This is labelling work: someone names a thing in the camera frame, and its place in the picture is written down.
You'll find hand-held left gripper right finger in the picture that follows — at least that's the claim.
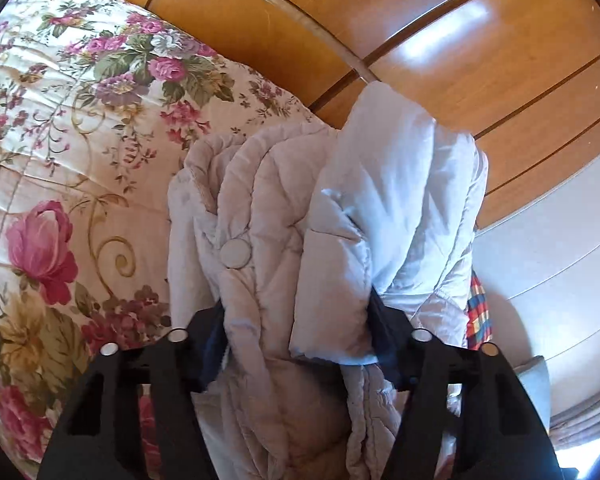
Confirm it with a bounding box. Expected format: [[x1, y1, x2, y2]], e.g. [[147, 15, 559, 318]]
[[365, 290, 564, 480]]

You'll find white quilted jacket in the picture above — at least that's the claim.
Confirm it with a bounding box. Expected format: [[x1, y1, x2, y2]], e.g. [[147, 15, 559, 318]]
[[167, 82, 490, 480]]

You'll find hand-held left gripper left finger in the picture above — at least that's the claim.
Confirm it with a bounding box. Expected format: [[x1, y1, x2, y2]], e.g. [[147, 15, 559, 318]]
[[37, 304, 231, 480]]

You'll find plaid pillow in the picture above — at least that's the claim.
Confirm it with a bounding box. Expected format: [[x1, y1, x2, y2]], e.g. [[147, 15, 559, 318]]
[[463, 269, 495, 352]]

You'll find floral bedspread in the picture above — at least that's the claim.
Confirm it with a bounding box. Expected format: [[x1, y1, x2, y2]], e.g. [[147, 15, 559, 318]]
[[0, 0, 333, 480]]

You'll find beige pleated fabric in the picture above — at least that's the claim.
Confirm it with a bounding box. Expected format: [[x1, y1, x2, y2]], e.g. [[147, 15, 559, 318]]
[[549, 389, 600, 455]]

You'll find grey mattress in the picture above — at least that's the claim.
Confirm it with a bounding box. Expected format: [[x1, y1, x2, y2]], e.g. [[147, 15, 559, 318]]
[[514, 354, 552, 431]]

